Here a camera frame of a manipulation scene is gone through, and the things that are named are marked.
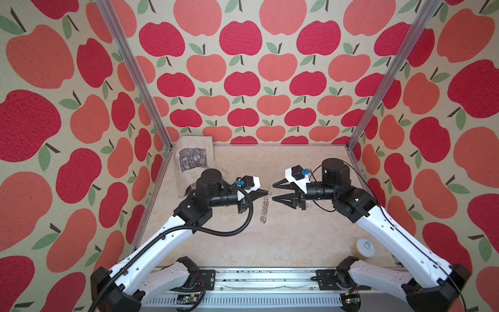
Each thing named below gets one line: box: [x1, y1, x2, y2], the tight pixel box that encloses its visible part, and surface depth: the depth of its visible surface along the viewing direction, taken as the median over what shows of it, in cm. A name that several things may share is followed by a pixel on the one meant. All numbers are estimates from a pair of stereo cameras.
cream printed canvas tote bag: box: [172, 135, 227, 198], surface depth 112 cm
